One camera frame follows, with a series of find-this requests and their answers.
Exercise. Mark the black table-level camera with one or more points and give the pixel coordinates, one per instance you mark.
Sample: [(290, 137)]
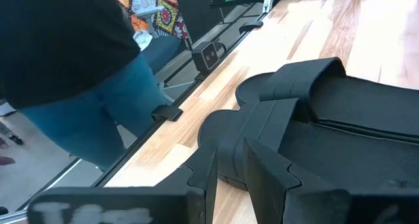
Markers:
[(206, 57)]

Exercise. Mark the person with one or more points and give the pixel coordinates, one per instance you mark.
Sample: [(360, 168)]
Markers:
[(65, 53)]

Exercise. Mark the black table edge clamp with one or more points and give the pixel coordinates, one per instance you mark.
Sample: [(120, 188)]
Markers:
[(250, 26), (167, 112)]

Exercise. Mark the colourful patterned cloth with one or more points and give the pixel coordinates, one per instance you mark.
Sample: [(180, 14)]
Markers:
[(167, 16)]

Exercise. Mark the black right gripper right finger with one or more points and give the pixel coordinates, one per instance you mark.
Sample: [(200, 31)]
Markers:
[(311, 207)]

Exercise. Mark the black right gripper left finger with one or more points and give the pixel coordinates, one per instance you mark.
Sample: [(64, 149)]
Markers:
[(131, 206)]

